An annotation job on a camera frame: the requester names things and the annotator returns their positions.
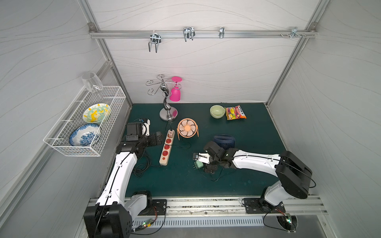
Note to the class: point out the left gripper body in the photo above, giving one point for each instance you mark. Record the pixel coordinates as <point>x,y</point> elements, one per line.
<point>158,138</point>

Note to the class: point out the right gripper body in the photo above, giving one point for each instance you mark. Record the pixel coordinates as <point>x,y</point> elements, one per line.
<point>210,160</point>

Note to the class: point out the white power strip red sockets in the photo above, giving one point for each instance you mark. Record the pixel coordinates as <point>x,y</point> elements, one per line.
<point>168,143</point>

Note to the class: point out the green USB power adapter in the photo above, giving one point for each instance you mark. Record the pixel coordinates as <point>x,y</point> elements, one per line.
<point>198,165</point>

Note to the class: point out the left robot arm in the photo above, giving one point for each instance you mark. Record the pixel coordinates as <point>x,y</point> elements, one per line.
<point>112,216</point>

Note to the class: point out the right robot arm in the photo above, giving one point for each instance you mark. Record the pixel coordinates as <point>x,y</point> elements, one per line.
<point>294,177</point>

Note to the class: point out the navy blue desk fan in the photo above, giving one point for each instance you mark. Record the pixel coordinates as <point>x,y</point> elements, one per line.
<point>224,141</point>

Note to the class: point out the orange desk fan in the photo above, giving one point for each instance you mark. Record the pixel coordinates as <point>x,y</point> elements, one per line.
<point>187,128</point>

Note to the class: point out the chrome cup holder stand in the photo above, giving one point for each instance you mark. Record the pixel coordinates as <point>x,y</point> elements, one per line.
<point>167,113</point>

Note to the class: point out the colourful candy bag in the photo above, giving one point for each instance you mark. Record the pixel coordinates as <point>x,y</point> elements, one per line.
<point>233,113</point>

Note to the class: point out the green ceramic bowl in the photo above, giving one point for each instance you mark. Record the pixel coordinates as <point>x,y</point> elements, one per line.
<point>217,111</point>

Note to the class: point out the pink plastic goblet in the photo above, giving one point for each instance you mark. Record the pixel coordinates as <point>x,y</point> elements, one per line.
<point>176,90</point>

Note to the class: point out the yellow green patterned plate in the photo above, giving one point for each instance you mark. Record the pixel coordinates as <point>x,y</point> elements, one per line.
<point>97,113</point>

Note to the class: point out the blue white patterned plate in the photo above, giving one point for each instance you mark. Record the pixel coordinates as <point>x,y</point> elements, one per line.
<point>85,135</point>

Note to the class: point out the clear drinking glass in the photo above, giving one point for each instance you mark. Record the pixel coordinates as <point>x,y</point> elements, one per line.
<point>92,82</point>

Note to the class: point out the metal hook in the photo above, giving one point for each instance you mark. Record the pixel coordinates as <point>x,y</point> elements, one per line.
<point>188,33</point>
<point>293,34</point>
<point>155,40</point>
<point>221,32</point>

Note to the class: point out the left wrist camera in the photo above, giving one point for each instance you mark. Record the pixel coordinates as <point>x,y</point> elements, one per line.
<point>146,127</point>

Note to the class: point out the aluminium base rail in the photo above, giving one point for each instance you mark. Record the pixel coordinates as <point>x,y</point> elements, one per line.
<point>221,206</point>

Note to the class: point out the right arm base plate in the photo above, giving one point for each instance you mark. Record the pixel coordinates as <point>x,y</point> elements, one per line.
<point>257,206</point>

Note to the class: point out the white wire basket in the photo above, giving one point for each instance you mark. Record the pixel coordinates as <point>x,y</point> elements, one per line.
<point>58,137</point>

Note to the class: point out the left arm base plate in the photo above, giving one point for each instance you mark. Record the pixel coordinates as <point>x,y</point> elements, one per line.
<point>157,207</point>

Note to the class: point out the white slotted cable duct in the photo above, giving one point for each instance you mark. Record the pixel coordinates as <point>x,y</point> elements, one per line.
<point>193,222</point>

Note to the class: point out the aluminium top rail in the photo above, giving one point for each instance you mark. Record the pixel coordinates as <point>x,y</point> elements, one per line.
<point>199,34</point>

